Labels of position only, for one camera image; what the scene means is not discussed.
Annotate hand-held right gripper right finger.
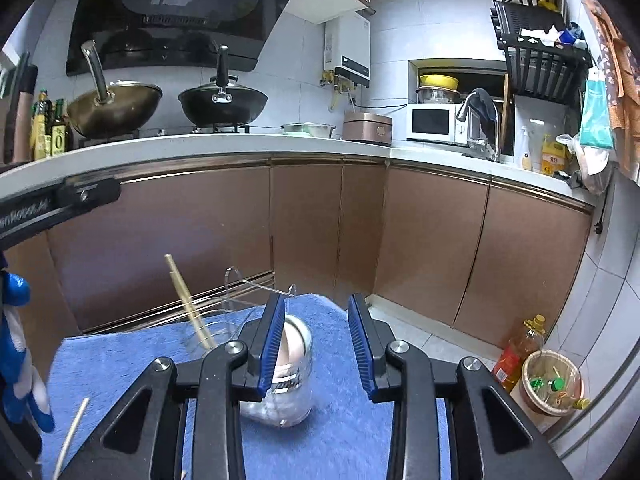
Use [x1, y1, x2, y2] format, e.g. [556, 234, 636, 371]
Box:
[347, 292, 573, 480]

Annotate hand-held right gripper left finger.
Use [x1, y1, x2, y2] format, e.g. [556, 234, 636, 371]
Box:
[57, 292, 286, 480]

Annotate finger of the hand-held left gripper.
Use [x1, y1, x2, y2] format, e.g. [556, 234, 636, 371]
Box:
[56, 178, 122, 212]

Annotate clear wire rack utensil holder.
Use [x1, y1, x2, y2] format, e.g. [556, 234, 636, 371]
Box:
[187, 266, 316, 428]

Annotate wooden chopstick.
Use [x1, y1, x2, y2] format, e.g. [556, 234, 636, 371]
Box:
[165, 255, 211, 350]
[54, 397, 91, 480]
[172, 267, 218, 348]

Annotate dark yellow label oil bottle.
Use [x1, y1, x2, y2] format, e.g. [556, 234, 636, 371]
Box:
[50, 98, 70, 157]

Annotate brown kitchen base cabinets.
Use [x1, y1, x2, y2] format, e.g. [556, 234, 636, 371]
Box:
[0, 152, 597, 357]

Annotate dark knife block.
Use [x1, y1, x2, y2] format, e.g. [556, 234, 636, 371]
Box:
[0, 52, 39, 164]

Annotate gas stove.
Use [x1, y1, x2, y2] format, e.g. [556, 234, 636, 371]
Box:
[75, 123, 251, 150]

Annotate blue towel mat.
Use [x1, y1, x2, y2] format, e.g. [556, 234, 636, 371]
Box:
[40, 294, 453, 480]

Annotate large cooking oil bottle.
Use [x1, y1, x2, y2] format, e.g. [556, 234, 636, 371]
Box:
[492, 314, 546, 394]

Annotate black wok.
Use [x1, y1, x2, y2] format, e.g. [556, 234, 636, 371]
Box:
[177, 45, 269, 127]

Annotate bin with empty bottles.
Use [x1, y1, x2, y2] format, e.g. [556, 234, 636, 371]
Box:
[520, 350, 584, 417]

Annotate black range hood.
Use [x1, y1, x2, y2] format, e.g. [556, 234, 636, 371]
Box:
[66, 0, 297, 77]

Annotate metal bowl with green rim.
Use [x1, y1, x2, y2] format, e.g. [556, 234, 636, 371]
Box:
[281, 121, 337, 137]

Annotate white microwave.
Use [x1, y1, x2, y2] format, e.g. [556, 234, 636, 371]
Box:
[405, 102, 467, 144]

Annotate white spray bottle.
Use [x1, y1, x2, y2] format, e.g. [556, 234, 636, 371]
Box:
[514, 125, 532, 170]

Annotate chrome faucet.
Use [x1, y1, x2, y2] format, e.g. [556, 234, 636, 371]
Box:
[456, 92, 501, 162]

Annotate yellow detergent packet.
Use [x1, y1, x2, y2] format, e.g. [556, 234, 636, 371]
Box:
[541, 133, 566, 175]

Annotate black cloth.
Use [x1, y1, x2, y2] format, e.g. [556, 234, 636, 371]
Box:
[470, 87, 499, 126]

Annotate wooden stick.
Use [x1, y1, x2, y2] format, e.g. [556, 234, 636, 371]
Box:
[501, 72, 511, 157]

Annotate yellow bowl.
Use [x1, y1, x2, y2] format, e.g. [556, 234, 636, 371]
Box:
[418, 74, 460, 89]

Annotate white water heater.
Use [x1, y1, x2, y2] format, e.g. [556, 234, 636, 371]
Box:
[323, 10, 372, 89]

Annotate white plastic bag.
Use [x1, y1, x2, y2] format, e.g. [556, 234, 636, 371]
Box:
[555, 132, 609, 196]

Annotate teal bag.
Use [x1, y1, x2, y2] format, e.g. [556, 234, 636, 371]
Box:
[579, 67, 614, 150]

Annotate black dish rack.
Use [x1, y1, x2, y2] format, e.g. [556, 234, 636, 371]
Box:
[481, 0, 594, 107]

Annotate white cloth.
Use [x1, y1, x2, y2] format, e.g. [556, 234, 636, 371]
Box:
[518, 23, 566, 47]

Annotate blue bottle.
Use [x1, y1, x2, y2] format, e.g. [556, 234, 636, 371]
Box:
[560, 21, 587, 49]

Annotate floral apron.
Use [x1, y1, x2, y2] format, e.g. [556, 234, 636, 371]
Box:
[580, 0, 640, 182]

